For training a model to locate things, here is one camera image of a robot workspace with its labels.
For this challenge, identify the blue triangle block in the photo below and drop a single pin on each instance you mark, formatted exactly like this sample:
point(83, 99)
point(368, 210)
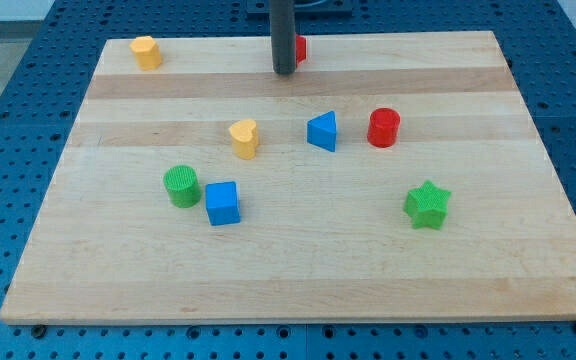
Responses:
point(322, 131)

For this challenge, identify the yellow heart block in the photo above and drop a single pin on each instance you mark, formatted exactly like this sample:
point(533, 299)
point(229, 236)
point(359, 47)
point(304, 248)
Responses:
point(244, 138)

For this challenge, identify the blue cube block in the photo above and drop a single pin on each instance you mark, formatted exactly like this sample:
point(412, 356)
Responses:
point(222, 203)

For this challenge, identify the green cylinder block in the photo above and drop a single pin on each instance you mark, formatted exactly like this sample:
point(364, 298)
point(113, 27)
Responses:
point(182, 186)

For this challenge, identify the wooden board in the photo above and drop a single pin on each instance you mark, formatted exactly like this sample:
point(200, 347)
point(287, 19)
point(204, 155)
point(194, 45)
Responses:
point(323, 236)

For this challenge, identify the red cylinder block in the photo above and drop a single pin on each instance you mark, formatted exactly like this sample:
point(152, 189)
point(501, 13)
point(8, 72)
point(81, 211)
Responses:
point(383, 127)

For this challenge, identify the red block behind rod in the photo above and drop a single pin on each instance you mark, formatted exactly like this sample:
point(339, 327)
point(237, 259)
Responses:
point(300, 49)

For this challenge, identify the green star block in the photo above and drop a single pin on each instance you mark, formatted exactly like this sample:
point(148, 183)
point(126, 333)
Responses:
point(427, 206)

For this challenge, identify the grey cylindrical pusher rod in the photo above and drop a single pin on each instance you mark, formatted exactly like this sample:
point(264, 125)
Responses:
point(282, 33)

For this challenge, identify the yellow hexagon block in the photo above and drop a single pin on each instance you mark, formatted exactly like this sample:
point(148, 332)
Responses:
point(146, 52)

